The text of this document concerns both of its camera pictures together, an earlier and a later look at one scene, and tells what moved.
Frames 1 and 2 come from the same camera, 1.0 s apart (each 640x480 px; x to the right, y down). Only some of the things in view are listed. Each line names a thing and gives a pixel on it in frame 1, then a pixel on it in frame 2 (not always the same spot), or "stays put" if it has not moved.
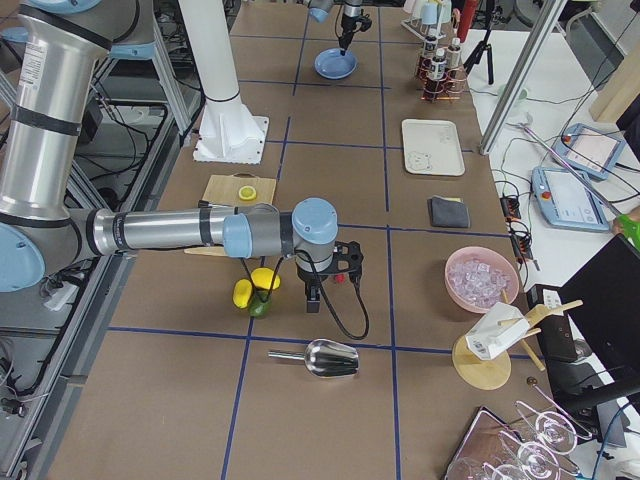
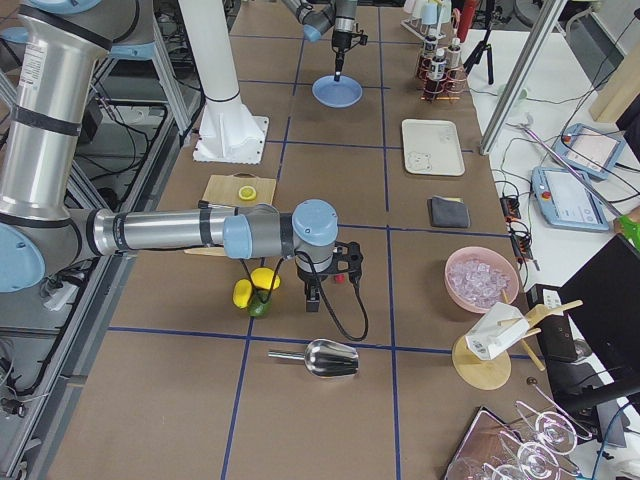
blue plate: (332, 64) to (336, 94)
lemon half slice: (247, 192) stays put
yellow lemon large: (262, 278) stays put
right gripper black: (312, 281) stays put
